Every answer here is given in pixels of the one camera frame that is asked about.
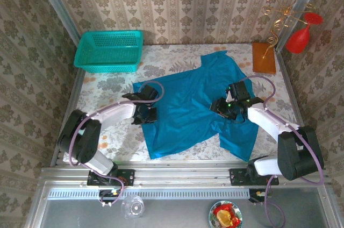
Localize blue t-shirt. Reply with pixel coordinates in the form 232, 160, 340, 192
133, 49, 260, 162

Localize floral tablecloth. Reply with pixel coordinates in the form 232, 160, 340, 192
63, 44, 310, 162

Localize brown wooden base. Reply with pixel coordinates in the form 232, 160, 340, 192
252, 42, 277, 74

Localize teal plastic basket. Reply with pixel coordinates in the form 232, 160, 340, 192
73, 30, 145, 74

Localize red wine glass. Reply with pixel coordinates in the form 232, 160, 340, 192
285, 12, 324, 54

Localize clear drinking glass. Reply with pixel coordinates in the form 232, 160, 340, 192
120, 194, 146, 220

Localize plate with food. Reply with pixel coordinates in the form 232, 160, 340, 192
209, 200, 243, 228

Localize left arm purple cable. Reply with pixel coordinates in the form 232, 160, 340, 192
68, 80, 165, 207

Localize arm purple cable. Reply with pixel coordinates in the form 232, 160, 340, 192
68, 80, 165, 207
242, 75, 325, 228

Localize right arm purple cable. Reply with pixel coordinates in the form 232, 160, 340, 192
242, 75, 325, 228

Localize aluminium rail frame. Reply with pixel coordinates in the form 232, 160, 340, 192
40, 161, 332, 189

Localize grey slotted cable duct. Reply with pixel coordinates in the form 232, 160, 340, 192
48, 188, 250, 200

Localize left arm base wires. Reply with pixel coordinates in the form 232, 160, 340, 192
97, 176, 127, 208

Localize arm base wires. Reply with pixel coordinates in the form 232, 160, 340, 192
248, 182, 272, 204
97, 176, 127, 208

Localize right arm base wires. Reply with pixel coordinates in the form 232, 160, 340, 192
248, 182, 272, 204

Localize gold wire stand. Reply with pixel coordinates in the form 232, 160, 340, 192
262, 0, 317, 60

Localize aluminium corner post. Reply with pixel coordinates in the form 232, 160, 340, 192
31, 0, 83, 45
276, 0, 327, 51

